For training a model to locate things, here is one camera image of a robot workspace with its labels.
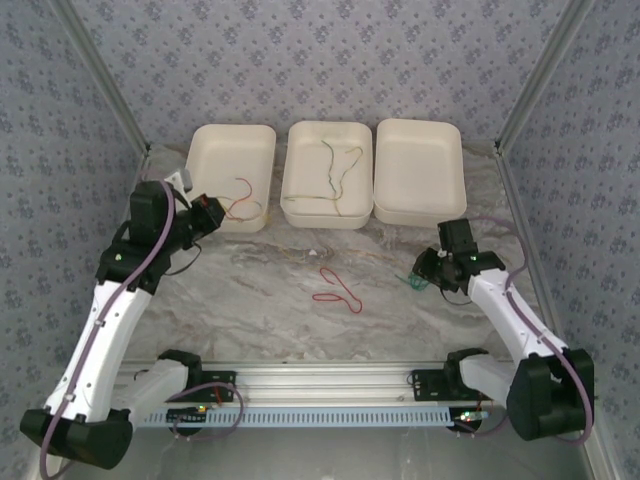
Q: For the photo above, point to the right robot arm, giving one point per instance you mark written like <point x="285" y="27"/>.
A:
<point x="505" y="310"/>

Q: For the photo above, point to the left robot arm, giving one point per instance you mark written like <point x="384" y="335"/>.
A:
<point x="100" y="350"/>

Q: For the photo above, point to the cream plastic tray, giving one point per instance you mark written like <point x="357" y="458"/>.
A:
<point x="225" y="160"/>
<point x="420" y="165"/>
<point x="310" y="165"/>

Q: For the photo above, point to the small black controller board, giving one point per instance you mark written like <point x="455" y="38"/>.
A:
<point x="187" y="415"/>
<point x="470" y="417"/>

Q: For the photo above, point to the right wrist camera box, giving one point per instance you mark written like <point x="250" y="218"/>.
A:
<point x="442" y="256"/>

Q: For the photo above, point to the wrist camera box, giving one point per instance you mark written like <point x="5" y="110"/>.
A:
<point x="182" y="179"/>
<point x="442" y="256"/>

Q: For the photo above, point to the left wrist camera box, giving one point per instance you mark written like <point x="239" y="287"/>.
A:
<point x="182" y="179"/>

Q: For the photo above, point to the aluminium side rail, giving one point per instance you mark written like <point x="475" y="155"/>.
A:
<point x="515" y="195"/>
<point x="141" y="167"/>

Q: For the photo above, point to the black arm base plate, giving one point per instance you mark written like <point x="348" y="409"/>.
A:
<point x="227" y="380"/>
<point x="425" y="385"/>

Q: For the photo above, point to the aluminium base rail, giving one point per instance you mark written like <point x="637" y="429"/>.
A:
<point x="325" y="382"/>

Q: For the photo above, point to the aluminium frame post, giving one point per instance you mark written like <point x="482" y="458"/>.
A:
<point x="545" y="75"/>
<point x="100" y="75"/>

